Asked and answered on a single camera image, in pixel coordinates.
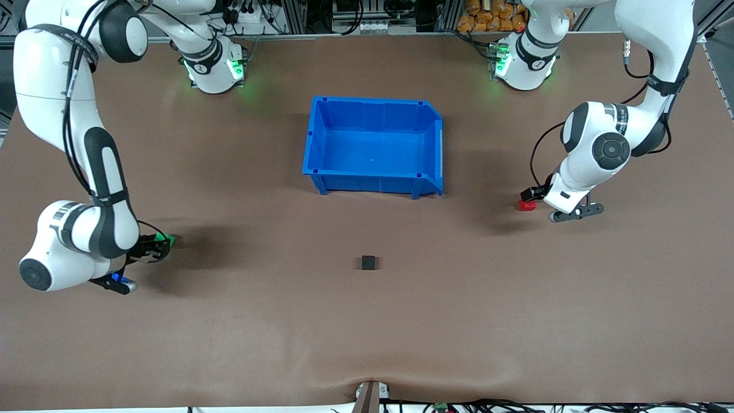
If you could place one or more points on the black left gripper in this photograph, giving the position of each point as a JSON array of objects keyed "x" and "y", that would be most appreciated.
[{"x": 541, "y": 190}]

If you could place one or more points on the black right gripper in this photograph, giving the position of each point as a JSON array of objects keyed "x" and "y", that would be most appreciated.
[{"x": 144, "y": 250}]

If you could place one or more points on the red cube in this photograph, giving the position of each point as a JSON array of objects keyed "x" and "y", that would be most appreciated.
[{"x": 527, "y": 205}]

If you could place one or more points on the green cube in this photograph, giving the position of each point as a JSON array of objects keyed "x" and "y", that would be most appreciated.
[{"x": 170, "y": 240}]

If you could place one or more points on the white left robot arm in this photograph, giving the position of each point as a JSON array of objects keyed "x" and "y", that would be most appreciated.
[{"x": 596, "y": 150}]

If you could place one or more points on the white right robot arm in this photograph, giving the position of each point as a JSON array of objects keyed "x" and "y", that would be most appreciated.
[{"x": 57, "y": 86}]

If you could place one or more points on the black cube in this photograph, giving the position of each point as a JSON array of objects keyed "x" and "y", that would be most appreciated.
[{"x": 369, "y": 263}]

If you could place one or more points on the blue plastic bin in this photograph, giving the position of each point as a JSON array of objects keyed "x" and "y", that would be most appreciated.
[{"x": 373, "y": 149}]

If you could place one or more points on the orange snack bags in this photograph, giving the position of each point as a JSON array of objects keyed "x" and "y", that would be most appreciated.
[{"x": 487, "y": 16}]

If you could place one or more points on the white power strip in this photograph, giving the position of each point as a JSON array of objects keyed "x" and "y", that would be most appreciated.
[{"x": 248, "y": 12}]

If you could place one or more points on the metal table clamp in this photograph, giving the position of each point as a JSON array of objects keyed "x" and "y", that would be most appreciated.
[{"x": 370, "y": 397}]

